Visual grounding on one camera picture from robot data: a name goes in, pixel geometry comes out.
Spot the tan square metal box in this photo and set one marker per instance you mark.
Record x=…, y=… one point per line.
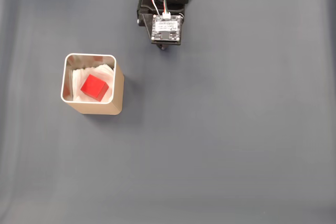
x=105, y=108

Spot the white tissue paper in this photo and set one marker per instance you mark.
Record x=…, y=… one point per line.
x=106, y=73

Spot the camera circuit board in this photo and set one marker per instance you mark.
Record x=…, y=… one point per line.
x=166, y=28

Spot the red cube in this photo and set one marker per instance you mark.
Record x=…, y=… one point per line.
x=94, y=87

